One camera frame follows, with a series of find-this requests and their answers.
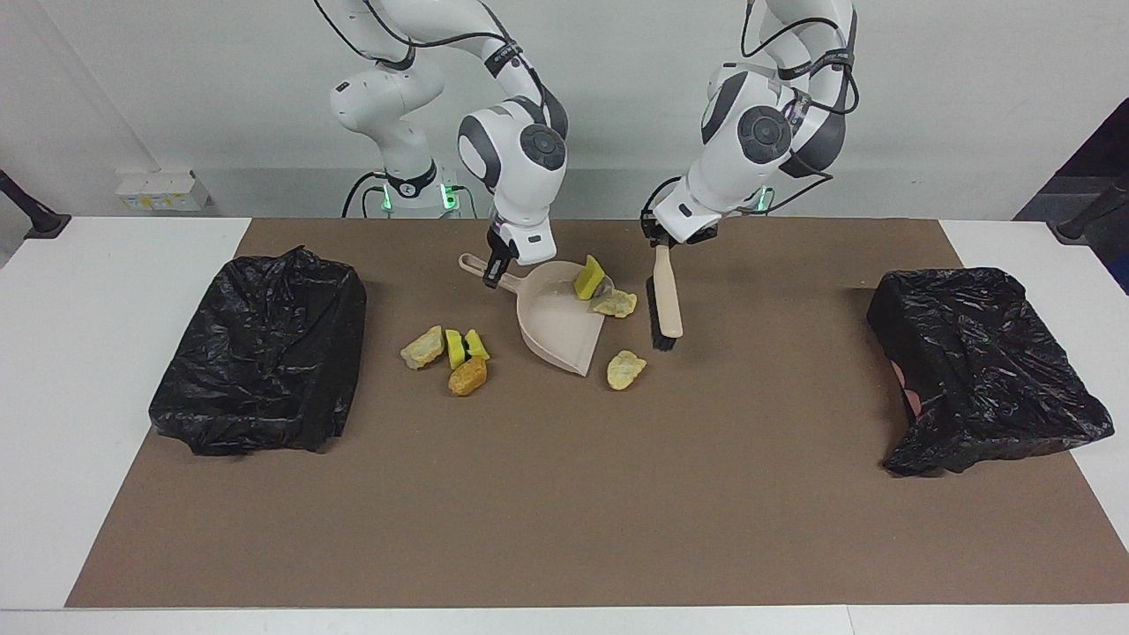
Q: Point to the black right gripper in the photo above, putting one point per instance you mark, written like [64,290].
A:
[501,242]

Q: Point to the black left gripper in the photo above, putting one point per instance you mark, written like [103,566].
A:
[651,227]

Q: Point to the beige brush black bristles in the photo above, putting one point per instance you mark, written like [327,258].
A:
[668,300]

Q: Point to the beige plastic dustpan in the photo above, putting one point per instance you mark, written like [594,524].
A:
[556,326]

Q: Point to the yellow sponge with green pad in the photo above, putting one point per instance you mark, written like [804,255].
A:
[587,278]
[455,348]

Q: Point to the crusty bread piece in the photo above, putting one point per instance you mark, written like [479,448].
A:
[625,370]
[615,304]

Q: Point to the pale bread chunk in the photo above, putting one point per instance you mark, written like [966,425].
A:
[423,347]

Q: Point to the orange brown bread roll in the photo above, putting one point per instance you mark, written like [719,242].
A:
[467,377]

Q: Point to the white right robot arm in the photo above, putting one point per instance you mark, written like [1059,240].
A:
[520,150]

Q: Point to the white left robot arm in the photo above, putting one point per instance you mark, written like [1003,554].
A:
[758,132]

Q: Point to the bin with black bag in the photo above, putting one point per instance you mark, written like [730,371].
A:
[979,370]
[256,353]

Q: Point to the brown table mat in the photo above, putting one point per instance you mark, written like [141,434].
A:
[564,529]

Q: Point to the black stand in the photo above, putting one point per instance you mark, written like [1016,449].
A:
[31,216]
[1089,216]

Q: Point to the white wall socket box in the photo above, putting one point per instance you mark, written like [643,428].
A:
[163,190]

